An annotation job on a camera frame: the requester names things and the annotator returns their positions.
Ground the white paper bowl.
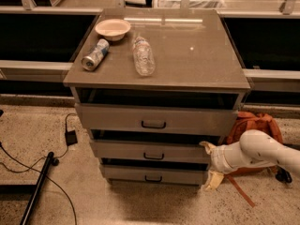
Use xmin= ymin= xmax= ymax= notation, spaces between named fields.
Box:
xmin=95 ymin=19 xmax=131 ymax=41

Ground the black metal floor bar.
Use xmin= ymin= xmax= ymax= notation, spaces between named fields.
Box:
xmin=20 ymin=152 xmax=54 ymax=225

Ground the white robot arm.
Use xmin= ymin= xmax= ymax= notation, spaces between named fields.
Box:
xmin=200 ymin=129 xmax=300 ymax=190

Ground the clear plastic water bottle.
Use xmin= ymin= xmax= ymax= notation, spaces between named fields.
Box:
xmin=133 ymin=37 xmax=156 ymax=76

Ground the grey bottom drawer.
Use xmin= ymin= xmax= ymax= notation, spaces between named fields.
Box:
xmin=99 ymin=165 xmax=207 ymax=186

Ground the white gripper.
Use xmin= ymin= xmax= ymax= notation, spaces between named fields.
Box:
xmin=200 ymin=141 xmax=233 ymax=190

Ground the black floor cable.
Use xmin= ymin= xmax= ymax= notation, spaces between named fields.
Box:
xmin=0 ymin=112 xmax=79 ymax=225

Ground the black power adapter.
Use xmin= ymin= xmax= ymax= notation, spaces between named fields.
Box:
xmin=65 ymin=130 xmax=78 ymax=146

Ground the grey drawer cabinet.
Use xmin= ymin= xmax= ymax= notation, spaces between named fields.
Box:
xmin=64 ymin=9 xmax=250 ymax=172

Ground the grey top drawer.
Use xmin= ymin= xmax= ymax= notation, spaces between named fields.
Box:
xmin=75 ymin=103 xmax=237 ymax=136

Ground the silver blue drink can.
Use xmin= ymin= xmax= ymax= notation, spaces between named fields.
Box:
xmin=82 ymin=38 xmax=110 ymax=71

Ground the grey drawer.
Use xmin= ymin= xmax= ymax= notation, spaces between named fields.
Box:
xmin=99 ymin=165 xmax=207 ymax=186
xmin=75 ymin=103 xmax=237 ymax=136
xmin=90 ymin=141 xmax=210 ymax=164

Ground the orange backpack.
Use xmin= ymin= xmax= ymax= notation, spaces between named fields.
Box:
xmin=224 ymin=112 xmax=283 ymax=207

